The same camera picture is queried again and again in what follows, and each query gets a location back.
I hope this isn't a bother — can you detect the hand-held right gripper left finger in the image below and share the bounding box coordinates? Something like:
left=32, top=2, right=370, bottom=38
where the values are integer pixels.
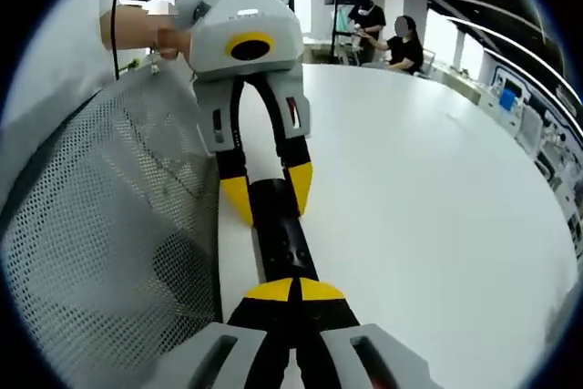
left=157, top=277, right=302, bottom=389

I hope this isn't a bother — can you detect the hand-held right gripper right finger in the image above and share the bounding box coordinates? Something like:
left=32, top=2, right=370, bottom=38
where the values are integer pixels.
left=295, top=277, right=445, bottom=389

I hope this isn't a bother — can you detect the black remote control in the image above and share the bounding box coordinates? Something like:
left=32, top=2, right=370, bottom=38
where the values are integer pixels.
left=249, top=177, right=321, bottom=284

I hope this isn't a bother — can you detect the person's left hand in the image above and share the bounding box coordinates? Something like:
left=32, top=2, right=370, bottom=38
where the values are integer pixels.
left=158, top=36, right=192, bottom=61

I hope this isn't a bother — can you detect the grey mesh basket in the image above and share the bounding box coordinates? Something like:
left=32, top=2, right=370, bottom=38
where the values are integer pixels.
left=0, top=59, right=225, bottom=384

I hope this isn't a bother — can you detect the grey office chair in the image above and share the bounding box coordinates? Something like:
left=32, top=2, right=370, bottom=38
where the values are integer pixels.
left=419, top=47, right=437, bottom=79

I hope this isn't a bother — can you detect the person's white shirt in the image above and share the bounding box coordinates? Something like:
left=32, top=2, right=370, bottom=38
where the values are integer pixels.
left=0, top=0, right=120, bottom=135

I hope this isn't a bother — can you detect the row of white office desks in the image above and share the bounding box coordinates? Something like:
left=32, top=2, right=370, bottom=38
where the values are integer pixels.
left=471, top=49, right=583, bottom=267

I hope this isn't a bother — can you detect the black cable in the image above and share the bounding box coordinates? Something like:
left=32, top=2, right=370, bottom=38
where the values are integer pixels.
left=107, top=0, right=123, bottom=83

